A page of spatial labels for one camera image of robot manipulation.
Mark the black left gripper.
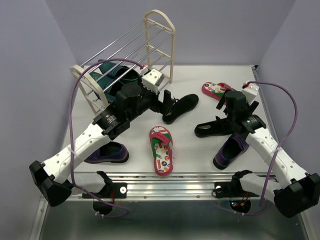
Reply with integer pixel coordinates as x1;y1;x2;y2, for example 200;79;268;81
127;75;175;121

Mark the pink sandal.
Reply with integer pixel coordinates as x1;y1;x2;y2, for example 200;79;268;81
149;126;173;177
201;82;234;101

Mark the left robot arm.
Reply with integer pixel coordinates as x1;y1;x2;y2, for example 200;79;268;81
29;83;175;207

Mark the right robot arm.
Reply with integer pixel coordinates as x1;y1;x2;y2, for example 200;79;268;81
213;90;320;218

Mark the cream metal shoe rack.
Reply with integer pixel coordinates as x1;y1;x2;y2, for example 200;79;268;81
69;9;176;116

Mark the purple loafer right one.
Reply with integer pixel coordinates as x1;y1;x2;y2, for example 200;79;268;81
212;133;249;170

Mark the purple loafer one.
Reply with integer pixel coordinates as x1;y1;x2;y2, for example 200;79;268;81
85;141;129;164
212;133;249;170

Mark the green loafer rear one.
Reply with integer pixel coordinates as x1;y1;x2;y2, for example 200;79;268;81
99;62;140;84

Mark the green loafer one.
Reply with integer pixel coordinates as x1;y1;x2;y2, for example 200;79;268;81
90;71;124;103
99;62;140;84

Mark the green loafer front one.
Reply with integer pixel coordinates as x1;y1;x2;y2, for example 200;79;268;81
90;71;124;103

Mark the purple loafer left one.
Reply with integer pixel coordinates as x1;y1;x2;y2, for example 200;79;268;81
85;141;129;164

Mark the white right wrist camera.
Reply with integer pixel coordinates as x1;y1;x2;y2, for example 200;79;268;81
241;81;260;104

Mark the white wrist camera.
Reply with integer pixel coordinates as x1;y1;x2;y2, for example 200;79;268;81
241;81;260;104
141;69;165;94

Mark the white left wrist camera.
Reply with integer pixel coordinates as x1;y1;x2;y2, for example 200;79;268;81
141;69;165;94

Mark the aluminium mounting rail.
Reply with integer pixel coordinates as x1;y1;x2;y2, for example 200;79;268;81
37;172;311;201

